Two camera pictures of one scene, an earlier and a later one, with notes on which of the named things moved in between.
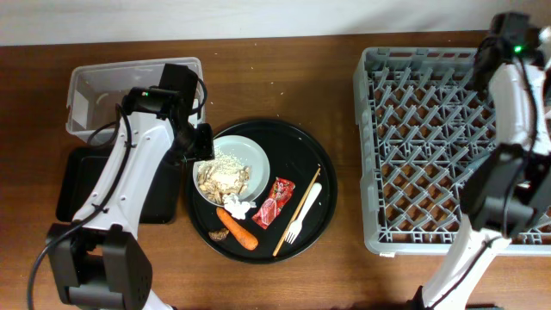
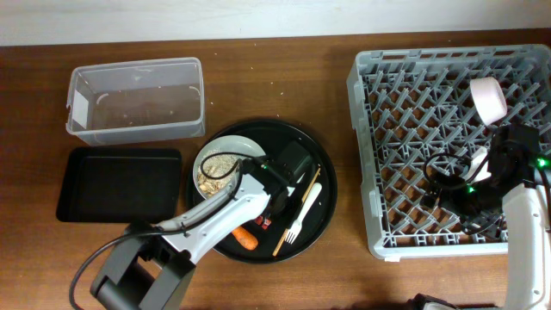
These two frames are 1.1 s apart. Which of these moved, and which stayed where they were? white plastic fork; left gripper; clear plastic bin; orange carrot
Moved: left gripper
Stayed: orange carrot; white plastic fork; clear plastic bin
